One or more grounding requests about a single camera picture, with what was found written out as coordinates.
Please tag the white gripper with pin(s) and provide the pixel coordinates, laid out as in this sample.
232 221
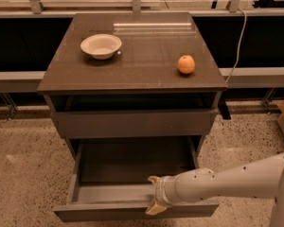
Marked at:
161 189

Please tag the grey top drawer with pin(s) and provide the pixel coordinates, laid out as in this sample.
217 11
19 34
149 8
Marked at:
78 125

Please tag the white bowl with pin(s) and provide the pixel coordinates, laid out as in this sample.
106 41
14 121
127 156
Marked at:
101 46

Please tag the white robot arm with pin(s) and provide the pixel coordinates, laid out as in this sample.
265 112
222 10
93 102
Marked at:
263 179

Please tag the metal railing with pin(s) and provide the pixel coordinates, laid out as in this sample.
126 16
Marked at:
132 3

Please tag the grey drawer cabinet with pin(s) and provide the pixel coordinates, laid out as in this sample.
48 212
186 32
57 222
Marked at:
142 75

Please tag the orange fruit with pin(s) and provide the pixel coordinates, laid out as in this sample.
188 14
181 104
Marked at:
186 64

